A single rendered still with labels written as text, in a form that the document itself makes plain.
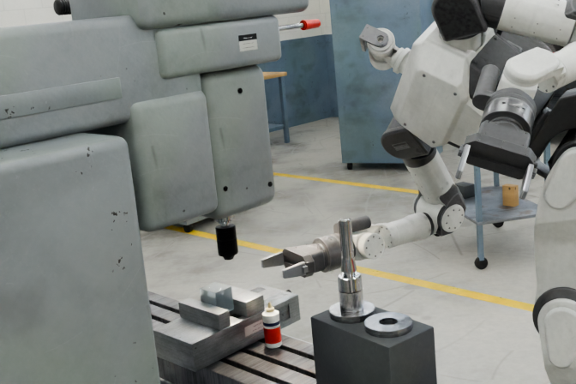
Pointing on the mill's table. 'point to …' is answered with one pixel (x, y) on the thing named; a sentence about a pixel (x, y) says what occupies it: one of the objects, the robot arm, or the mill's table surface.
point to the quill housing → (238, 139)
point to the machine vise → (218, 329)
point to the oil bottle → (272, 327)
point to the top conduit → (62, 6)
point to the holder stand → (372, 347)
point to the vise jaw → (247, 302)
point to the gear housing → (217, 45)
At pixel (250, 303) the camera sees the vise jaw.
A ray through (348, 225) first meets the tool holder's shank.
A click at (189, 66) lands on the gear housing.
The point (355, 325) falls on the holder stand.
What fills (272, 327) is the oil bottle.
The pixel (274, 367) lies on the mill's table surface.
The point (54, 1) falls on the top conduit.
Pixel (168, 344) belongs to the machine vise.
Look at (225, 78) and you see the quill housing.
